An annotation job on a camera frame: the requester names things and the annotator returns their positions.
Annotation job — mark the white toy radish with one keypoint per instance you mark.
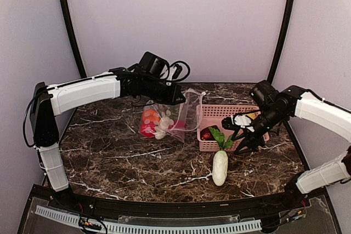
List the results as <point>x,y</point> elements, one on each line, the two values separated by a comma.
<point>220,159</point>

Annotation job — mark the red toy apple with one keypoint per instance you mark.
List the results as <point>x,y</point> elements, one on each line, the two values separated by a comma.
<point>148,130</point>

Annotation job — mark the black right corner post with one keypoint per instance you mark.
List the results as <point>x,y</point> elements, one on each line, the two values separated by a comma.
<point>281,40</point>

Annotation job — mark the white toy cabbage with leaves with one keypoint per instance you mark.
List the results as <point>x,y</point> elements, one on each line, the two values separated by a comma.
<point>166,122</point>

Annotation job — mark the red toy pomegranate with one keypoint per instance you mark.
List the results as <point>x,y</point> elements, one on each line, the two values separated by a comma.
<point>178,125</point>

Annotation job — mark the dark purple toy vegetable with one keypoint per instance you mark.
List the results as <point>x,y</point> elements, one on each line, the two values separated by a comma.
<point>206,134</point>

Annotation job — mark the yellow toy pear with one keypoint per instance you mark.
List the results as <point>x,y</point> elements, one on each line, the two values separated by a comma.
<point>250,115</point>

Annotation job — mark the black corner frame post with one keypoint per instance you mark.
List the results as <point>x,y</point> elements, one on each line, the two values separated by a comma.
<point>72,38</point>

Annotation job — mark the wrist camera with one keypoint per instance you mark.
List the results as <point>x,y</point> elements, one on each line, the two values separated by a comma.
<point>263,93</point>
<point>151,64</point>

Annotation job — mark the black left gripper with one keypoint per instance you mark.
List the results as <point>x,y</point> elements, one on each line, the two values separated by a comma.
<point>172,99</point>

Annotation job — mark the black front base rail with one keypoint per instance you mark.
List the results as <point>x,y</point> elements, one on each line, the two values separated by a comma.
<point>312,214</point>

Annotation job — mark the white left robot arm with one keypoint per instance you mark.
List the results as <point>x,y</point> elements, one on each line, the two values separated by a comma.
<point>52,101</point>

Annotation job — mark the clear zip top bag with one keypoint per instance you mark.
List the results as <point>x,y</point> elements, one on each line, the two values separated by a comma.
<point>185,112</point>

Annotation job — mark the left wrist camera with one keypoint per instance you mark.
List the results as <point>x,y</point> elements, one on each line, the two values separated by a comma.
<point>151,64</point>

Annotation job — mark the white slotted cable duct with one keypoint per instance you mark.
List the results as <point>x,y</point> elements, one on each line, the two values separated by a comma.
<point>135,224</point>

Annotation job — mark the orange toy fruit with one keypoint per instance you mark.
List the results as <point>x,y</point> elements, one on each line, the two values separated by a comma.
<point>151,116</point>

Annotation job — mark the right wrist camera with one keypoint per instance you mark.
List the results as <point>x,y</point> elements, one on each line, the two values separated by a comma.
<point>263,93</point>

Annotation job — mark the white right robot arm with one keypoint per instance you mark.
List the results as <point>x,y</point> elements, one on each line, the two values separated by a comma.
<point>323,129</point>

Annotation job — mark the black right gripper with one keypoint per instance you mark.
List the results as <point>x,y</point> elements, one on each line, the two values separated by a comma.
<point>250,140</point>

